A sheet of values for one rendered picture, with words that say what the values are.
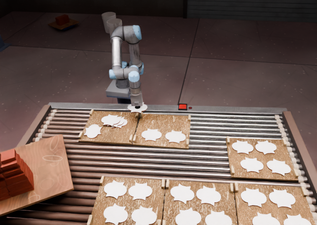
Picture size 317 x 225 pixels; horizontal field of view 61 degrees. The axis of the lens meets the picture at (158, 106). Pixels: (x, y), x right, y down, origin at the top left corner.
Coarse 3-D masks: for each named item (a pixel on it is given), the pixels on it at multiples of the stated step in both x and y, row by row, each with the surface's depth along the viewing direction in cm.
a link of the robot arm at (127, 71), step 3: (132, 66) 201; (135, 66) 201; (126, 69) 197; (129, 69) 197; (132, 69) 197; (135, 69) 197; (138, 69) 200; (126, 72) 196; (129, 72) 196; (138, 72) 197; (126, 75) 197
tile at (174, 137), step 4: (172, 132) 204; (176, 132) 204; (180, 132) 204; (168, 136) 201; (172, 136) 200; (176, 136) 200; (180, 136) 200; (184, 136) 200; (168, 140) 199; (172, 140) 197; (176, 140) 197; (180, 140) 197; (184, 140) 198
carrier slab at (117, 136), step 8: (96, 112) 228; (104, 112) 227; (112, 112) 227; (120, 112) 226; (128, 112) 226; (88, 120) 220; (96, 120) 220; (128, 120) 218; (136, 120) 218; (104, 128) 212; (112, 128) 211; (128, 128) 211; (104, 136) 205; (112, 136) 204; (120, 136) 204; (128, 136) 204; (128, 144) 199
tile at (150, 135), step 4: (144, 132) 205; (148, 132) 205; (152, 132) 205; (156, 132) 205; (144, 136) 202; (148, 136) 201; (152, 136) 201; (156, 136) 201; (160, 136) 201; (148, 140) 199; (152, 140) 199
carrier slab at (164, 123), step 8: (144, 120) 217; (152, 120) 217; (160, 120) 216; (168, 120) 216; (176, 120) 216; (184, 120) 215; (144, 128) 210; (152, 128) 209; (160, 128) 209; (168, 128) 209; (176, 128) 208; (184, 128) 208; (136, 144) 197; (144, 144) 197; (152, 144) 196; (160, 144) 196; (168, 144) 196; (176, 144) 195; (184, 144) 195
